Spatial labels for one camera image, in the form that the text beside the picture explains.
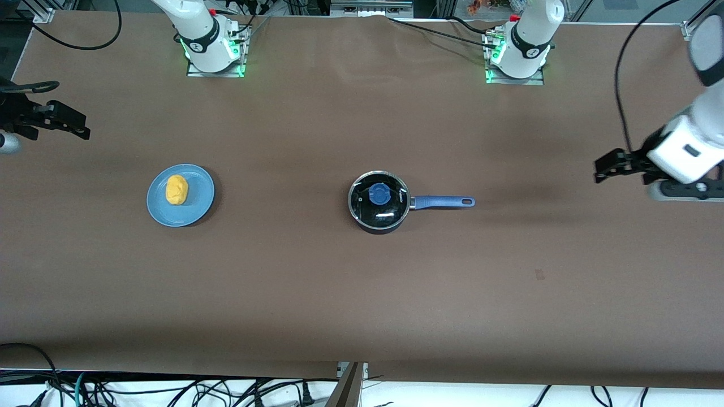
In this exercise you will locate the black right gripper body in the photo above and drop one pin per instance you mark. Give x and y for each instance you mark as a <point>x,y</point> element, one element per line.
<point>16,112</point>

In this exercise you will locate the yellow potato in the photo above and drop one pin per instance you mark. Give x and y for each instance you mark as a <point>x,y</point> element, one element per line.
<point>176,189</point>

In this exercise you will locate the glass lid with blue knob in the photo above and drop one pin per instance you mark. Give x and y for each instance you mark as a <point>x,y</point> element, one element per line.
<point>378,195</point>

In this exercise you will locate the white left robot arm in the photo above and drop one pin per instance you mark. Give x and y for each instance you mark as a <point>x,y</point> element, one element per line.
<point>529,45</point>

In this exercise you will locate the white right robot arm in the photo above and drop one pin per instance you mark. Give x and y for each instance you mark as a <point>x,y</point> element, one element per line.
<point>199,31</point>

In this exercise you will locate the blue round plate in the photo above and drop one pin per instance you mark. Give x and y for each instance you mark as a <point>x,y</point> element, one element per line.
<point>198,192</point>

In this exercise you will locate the brown table cover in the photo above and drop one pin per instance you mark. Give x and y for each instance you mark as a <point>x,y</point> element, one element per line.
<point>339,294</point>

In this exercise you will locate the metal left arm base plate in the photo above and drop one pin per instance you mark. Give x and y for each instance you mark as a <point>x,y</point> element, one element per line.
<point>512,80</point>

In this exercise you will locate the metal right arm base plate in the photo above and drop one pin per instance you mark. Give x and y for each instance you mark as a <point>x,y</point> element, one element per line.
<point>226,69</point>

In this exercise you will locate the aluminium frame bracket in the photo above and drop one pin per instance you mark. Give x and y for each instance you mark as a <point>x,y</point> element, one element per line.
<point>349,384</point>

